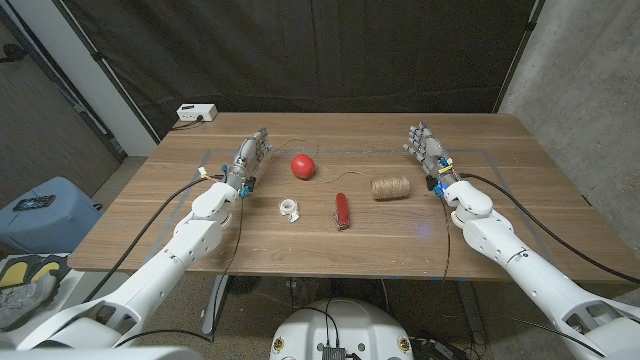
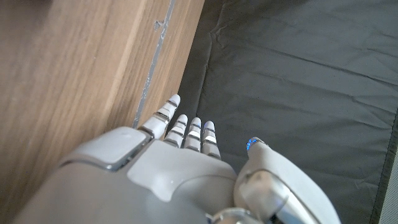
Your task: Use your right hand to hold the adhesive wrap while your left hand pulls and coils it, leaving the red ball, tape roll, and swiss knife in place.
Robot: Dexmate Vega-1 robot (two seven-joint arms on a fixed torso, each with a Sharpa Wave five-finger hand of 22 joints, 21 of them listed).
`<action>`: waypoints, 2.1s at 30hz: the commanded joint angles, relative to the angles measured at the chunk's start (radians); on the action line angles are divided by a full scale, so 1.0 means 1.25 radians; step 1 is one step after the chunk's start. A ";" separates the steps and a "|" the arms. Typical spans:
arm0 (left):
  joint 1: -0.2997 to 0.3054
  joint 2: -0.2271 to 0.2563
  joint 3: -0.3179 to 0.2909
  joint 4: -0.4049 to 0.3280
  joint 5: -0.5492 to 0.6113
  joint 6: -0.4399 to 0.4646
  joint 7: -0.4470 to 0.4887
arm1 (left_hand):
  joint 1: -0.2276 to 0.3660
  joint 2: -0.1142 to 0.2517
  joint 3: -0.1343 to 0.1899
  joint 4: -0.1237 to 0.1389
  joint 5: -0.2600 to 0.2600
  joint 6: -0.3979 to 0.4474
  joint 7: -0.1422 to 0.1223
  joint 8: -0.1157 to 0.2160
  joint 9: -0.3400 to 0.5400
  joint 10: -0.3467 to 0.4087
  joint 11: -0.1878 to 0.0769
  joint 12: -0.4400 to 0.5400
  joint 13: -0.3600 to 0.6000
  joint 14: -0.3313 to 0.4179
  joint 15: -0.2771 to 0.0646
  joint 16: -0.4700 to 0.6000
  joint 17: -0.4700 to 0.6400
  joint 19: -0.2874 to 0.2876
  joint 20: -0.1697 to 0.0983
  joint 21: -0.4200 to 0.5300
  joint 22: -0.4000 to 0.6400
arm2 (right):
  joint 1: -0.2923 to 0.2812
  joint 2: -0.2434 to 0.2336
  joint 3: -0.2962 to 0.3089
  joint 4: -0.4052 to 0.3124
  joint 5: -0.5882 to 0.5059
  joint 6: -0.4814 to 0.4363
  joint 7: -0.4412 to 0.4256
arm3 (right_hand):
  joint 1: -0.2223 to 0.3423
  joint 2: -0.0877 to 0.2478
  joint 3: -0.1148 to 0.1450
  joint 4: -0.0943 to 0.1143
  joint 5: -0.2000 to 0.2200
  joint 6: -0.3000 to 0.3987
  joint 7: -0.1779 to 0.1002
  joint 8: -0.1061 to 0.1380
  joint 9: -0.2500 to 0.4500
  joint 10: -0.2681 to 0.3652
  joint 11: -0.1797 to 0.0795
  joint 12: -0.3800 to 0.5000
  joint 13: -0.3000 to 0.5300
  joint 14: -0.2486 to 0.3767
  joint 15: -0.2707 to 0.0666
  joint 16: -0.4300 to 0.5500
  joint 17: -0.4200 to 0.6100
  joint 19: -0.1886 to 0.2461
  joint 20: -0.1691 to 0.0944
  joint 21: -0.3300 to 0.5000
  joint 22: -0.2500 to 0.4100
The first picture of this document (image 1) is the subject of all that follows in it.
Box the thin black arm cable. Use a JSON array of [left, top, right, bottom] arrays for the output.
[[439, 195, 452, 284], [113, 192, 246, 349]]

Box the brown jute twine spool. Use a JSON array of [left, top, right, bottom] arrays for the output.
[[264, 136, 411, 202]]

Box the small white tape roll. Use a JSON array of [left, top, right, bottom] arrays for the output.
[[278, 198, 301, 224]]

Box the black power cord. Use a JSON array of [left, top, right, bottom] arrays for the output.
[[169, 115, 205, 132]]

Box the black phone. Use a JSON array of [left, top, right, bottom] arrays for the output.
[[12, 194, 57, 212]]

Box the red swiss knife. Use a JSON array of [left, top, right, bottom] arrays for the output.
[[332, 192, 351, 232]]

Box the black backdrop curtain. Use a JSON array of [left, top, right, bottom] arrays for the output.
[[52, 0, 539, 141]]

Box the black door handle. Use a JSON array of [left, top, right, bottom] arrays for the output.
[[0, 43, 29, 64]]

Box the black backdrop stand pole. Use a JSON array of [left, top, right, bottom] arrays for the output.
[[492, 0, 546, 115], [52, 0, 162, 145]]

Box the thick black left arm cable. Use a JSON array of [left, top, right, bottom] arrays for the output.
[[82, 174, 226, 304]]

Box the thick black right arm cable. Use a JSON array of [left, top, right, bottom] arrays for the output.
[[458, 172, 640, 285]]

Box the black shoe yellow insole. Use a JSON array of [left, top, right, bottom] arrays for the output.
[[28, 253, 71, 286], [0, 257, 32, 289]]

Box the red ball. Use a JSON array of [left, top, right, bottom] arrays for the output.
[[290, 153, 317, 181]]

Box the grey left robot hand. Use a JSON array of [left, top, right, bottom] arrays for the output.
[[223, 127, 275, 197]]

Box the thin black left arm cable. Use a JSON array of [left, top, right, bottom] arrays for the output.
[[113, 192, 246, 349]]

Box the white power box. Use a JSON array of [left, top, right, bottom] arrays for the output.
[[176, 103, 219, 123]]

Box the blue plastic container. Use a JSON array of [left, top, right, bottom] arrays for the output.
[[0, 176, 104, 255]]

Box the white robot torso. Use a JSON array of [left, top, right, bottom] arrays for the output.
[[269, 298, 415, 360]]

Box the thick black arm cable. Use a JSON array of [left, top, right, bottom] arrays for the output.
[[458, 172, 640, 285], [82, 174, 226, 304]]

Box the black ribbed round object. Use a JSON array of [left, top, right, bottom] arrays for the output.
[[227, 275, 262, 296]]

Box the grey sneaker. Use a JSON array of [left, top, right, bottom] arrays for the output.
[[0, 269, 60, 332]]

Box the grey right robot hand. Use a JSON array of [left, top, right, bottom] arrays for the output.
[[402, 121, 460, 194]]

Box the black floor power strip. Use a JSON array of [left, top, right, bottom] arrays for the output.
[[409, 337, 471, 360]]

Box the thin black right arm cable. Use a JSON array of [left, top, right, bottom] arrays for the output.
[[439, 195, 452, 284]]

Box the grey metal table leg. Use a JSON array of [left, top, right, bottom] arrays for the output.
[[454, 279, 489, 346], [201, 274, 232, 335]]

